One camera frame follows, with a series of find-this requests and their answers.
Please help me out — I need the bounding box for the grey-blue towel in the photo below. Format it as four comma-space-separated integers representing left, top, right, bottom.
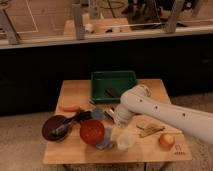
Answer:
96, 127, 115, 150

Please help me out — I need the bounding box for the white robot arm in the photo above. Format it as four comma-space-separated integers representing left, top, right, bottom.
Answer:
114, 84, 213, 144

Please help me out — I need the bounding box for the green plastic tray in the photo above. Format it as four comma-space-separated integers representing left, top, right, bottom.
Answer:
90, 70, 137, 104

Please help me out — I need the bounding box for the dark object in tray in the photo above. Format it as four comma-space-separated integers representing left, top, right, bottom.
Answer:
105, 88, 120, 98

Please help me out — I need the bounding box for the silver metal can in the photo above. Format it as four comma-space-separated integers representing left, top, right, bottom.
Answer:
105, 108, 115, 120

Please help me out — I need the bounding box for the blue-grey round lid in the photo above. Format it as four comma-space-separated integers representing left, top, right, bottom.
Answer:
91, 107, 105, 121

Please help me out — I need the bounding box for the orange carrot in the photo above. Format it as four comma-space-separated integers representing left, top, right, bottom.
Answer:
59, 106, 81, 112

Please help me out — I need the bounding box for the red bowl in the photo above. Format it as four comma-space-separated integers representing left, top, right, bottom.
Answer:
80, 119, 105, 145

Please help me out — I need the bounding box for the translucent plastic cup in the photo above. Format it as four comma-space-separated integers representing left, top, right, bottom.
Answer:
111, 127, 135, 151

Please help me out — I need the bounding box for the background wooden table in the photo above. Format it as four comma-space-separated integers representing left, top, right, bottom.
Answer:
64, 18, 131, 36

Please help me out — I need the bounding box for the dark maroon plate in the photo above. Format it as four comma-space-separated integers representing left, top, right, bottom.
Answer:
42, 115, 68, 141

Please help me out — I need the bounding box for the orange fruit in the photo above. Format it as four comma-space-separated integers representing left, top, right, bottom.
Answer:
159, 133, 175, 149

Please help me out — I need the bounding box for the black handled spoon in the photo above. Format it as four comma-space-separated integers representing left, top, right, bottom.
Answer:
51, 111, 91, 136

